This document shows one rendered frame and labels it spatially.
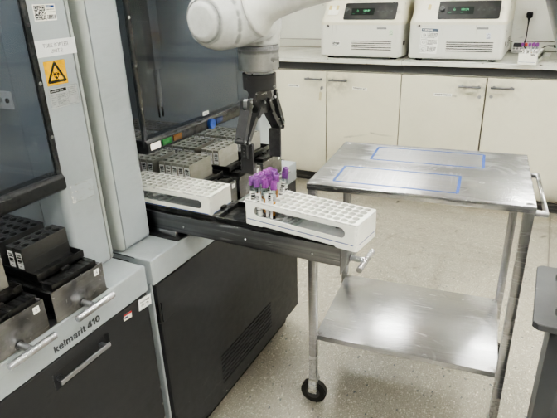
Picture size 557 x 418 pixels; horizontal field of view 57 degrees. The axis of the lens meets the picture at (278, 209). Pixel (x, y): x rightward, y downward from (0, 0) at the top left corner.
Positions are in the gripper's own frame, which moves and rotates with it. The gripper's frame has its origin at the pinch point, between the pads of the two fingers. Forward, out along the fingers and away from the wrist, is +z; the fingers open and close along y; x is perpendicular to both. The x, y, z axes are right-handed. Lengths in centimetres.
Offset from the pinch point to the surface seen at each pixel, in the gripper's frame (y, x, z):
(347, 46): 230, 60, 0
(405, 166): 49, -23, 14
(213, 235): -6.3, 11.3, 19.3
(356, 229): -9.1, -26.8, 9.0
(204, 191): -0.8, 17.0, 10.4
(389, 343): 32, -26, 68
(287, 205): -4.8, -8.7, 8.3
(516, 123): 229, -48, 41
